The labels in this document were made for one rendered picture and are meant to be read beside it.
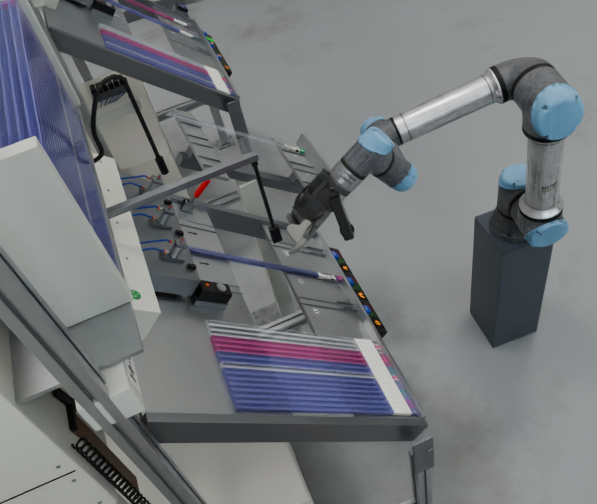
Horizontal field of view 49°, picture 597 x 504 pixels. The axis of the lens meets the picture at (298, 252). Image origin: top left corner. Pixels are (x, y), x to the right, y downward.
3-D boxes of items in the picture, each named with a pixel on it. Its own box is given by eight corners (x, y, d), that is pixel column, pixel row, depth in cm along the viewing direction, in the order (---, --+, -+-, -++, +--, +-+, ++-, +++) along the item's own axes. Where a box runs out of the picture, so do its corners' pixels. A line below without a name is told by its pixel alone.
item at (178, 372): (198, 224, 174) (207, 209, 172) (282, 433, 131) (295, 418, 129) (77, 196, 154) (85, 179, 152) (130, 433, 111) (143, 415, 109)
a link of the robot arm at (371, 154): (402, 152, 150) (379, 135, 145) (370, 186, 154) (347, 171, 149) (389, 135, 156) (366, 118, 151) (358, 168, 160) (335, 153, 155)
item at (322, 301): (308, 242, 195) (314, 234, 194) (412, 427, 153) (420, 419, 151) (257, 230, 184) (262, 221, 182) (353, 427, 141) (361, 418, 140)
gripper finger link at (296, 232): (273, 242, 155) (295, 212, 158) (292, 257, 157) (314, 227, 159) (277, 240, 152) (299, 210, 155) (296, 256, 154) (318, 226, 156)
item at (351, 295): (307, 249, 197) (319, 231, 194) (409, 434, 155) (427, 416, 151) (304, 248, 197) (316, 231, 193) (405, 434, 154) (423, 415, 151)
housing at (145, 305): (92, 204, 157) (115, 158, 151) (131, 361, 125) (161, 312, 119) (59, 196, 152) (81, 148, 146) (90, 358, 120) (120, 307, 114)
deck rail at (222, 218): (304, 244, 199) (315, 230, 196) (307, 249, 197) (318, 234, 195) (76, 192, 155) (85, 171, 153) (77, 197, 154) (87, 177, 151)
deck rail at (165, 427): (408, 434, 155) (424, 418, 152) (412, 441, 153) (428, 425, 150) (130, 433, 111) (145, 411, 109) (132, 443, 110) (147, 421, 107)
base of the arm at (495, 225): (522, 202, 211) (525, 180, 204) (549, 233, 201) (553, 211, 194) (480, 217, 210) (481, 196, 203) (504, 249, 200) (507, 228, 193)
